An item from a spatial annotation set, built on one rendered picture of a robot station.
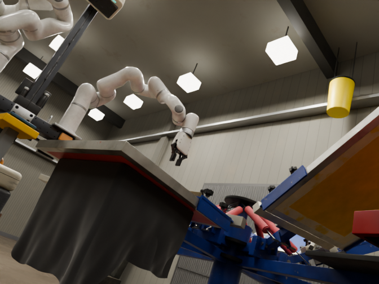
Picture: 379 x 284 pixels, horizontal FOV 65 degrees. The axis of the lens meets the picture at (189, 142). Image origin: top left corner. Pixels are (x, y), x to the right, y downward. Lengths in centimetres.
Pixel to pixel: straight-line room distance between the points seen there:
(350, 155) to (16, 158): 1171
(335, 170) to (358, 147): 15
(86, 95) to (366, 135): 139
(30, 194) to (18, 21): 1108
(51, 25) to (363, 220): 164
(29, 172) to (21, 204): 115
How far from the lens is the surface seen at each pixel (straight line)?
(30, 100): 171
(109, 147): 103
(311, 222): 175
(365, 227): 128
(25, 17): 169
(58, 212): 124
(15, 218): 1250
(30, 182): 1252
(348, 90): 602
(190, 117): 163
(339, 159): 147
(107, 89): 180
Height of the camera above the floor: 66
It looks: 24 degrees up
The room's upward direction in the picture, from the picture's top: 21 degrees clockwise
